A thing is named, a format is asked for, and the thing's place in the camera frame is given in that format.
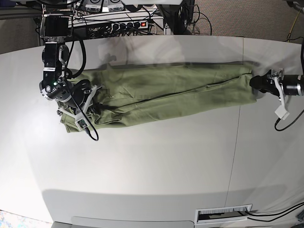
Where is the black cable at grommet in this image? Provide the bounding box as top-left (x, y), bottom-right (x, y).
top-left (247, 202), bottom-right (304, 222)

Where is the black foot pedal middle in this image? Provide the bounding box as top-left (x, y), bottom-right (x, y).
top-left (85, 4), bottom-right (102, 12)

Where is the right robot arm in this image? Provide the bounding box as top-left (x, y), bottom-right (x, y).
top-left (39, 0), bottom-right (102, 126)

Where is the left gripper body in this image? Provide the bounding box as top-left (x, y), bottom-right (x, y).
top-left (270, 69), bottom-right (304, 112)

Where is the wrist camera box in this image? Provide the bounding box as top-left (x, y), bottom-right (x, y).
top-left (75, 117), bottom-right (90, 131)
top-left (275, 105), bottom-right (290, 120)

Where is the green T-shirt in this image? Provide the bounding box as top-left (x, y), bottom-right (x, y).
top-left (59, 62), bottom-right (258, 133)

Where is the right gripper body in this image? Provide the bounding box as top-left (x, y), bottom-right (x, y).
top-left (57, 80), bottom-right (98, 121)

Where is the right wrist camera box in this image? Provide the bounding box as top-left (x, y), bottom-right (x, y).
top-left (75, 117), bottom-right (90, 131)

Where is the table cable grommet slot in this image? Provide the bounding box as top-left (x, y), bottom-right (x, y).
top-left (194, 204), bottom-right (252, 225)

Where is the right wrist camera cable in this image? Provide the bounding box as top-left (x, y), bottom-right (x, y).
top-left (63, 68), bottom-right (99, 142)

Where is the white desk frame with cables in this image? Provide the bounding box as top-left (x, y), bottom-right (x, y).
top-left (35, 0), bottom-right (214, 46)

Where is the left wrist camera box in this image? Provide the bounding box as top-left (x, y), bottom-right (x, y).
top-left (275, 105), bottom-right (290, 120)

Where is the yellow cable on floor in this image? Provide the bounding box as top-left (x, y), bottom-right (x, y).
top-left (286, 7), bottom-right (304, 43)

